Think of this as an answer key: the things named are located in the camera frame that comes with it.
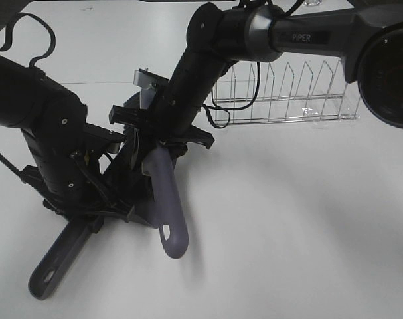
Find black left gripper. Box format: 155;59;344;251
21;123;135;233

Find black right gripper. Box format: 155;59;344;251
109;49;232;157

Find purple hand brush black bristles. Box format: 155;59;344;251
131;143;189;259

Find purple plastic dustpan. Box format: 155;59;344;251
28;91;189;302

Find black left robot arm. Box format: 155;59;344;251
0;55;133;222

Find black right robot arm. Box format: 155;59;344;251
109;1;403;147

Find clear glass cup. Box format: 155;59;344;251
303;0;323;7

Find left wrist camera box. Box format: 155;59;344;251
106;142;121;154

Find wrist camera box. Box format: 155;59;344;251
106;142;121;154
133;69;169;110

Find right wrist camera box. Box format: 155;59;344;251
133;69;169;110

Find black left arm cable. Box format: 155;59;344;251
0;12;58;177

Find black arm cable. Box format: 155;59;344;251
0;12;58;177
201;0;305;129

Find chrome wire dish rack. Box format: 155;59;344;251
212;58;361;126

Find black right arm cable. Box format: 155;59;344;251
201;0;305;129

